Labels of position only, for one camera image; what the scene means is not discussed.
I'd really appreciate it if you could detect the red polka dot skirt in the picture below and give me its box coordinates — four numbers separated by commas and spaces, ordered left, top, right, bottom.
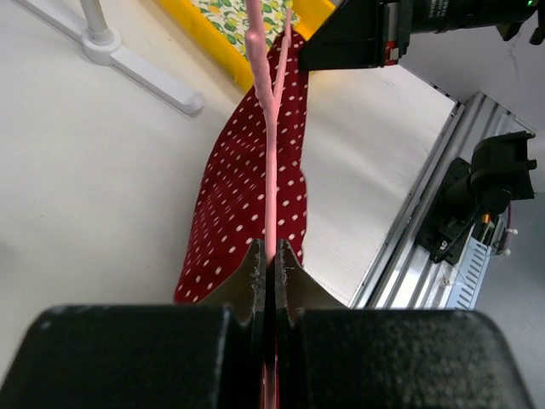
174, 31, 308, 303

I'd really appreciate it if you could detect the pink wire hanger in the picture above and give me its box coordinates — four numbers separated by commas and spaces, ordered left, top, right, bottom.
245, 1, 291, 408

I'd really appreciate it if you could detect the lemon print cloth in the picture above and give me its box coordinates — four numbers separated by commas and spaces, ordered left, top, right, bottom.
192, 0, 293, 56

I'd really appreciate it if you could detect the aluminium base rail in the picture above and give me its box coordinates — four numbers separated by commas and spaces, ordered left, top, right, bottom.
349, 92, 536, 309

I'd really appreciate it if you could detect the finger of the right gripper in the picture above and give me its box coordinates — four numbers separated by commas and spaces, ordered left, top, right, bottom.
299, 0, 379, 72

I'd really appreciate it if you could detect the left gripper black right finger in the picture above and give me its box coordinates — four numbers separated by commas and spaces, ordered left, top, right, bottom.
274, 239, 345, 408

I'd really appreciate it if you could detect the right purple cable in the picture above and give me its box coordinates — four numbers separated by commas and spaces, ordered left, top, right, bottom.
493, 199, 520, 259

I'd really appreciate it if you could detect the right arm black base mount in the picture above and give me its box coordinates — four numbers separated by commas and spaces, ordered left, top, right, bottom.
416, 158, 513, 265

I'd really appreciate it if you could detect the white slotted cable duct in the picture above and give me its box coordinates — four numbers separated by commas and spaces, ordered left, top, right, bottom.
446, 238, 491, 310

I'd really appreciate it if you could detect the yellow plastic tray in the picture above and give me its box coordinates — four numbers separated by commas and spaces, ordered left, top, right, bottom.
159, 0, 335, 91

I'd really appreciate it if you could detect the clothes rack metal white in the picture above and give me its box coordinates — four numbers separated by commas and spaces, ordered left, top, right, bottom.
19, 0, 204, 116

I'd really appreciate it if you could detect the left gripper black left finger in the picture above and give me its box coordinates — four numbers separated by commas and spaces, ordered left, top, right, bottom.
204, 239, 267, 408

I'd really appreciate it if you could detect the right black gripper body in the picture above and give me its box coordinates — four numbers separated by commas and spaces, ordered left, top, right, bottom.
376, 0, 544, 66

